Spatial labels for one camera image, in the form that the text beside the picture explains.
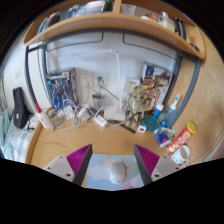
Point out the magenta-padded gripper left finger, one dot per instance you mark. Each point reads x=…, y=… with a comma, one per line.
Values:
x=63, y=166

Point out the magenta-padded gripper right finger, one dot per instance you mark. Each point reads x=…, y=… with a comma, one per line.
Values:
x=161, y=166

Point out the light grey computer mouse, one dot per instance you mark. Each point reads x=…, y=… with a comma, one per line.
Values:
x=118, y=172

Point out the blue cloud-print mouse pad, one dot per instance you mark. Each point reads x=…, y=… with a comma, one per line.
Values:
x=96, y=173

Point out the white printed mug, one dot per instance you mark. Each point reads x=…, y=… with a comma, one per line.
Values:
x=181, y=155

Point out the blue white small pack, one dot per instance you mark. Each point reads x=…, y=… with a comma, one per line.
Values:
x=163, y=136

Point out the red snack can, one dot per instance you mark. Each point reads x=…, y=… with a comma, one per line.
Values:
x=181, y=137

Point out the teal round bowl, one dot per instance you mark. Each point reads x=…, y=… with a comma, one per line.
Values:
x=150, y=123

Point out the blue white checked quilt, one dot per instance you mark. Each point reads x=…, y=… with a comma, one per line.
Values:
x=20, y=143

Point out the black ruler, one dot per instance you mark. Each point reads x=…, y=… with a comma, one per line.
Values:
x=128, y=128

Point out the clear blue spray bottle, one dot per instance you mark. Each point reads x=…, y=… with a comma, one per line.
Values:
x=170, y=115

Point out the white charger block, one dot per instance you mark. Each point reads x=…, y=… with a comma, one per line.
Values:
x=69, y=112
x=84, y=114

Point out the blue tube with white cap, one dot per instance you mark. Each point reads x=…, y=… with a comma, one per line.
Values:
x=158, y=111

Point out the white power strip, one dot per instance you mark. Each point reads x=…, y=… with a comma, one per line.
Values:
x=100, y=121

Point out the beige robot figure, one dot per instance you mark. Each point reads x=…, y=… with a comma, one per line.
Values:
x=136, y=105

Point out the teal blanket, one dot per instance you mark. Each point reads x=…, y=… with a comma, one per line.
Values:
x=5, y=130

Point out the black bag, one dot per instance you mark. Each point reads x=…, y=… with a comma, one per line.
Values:
x=20, y=108

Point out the clear glass cup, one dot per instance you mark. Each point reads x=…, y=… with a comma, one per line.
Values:
x=98, y=101

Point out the robot model kit box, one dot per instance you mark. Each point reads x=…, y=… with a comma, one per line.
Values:
x=60, y=86

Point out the colourful box behind figure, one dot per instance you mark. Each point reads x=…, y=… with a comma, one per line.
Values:
x=158, y=80

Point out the white desk lamp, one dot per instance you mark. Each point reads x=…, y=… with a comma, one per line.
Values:
x=118, y=83

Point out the wooden shelf with items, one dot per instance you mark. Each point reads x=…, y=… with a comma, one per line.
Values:
x=110, y=21

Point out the small white square frame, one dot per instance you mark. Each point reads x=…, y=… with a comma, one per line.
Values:
x=142, y=129

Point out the white wall socket panel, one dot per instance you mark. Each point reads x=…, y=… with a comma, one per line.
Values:
x=87, y=80

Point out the white wall switch plate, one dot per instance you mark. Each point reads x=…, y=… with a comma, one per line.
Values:
x=18, y=73

